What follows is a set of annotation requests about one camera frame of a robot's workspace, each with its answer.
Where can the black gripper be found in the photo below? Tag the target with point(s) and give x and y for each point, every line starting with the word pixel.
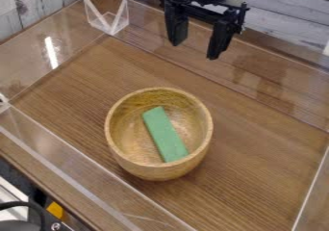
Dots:
pixel 224 13

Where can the green rectangular block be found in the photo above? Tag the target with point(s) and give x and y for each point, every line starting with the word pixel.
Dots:
pixel 164 135

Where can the clear acrylic tray wall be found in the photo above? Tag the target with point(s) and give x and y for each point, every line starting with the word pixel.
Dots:
pixel 96 195

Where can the brown wooden bowl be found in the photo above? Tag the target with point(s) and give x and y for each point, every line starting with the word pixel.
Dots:
pixel 128 138

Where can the black device with yellow label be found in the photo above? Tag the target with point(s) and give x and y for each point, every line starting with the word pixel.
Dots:
pixel 57 220

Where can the clear acrylic corner bracket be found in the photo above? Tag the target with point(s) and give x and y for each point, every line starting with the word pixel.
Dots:
pixel 109 23

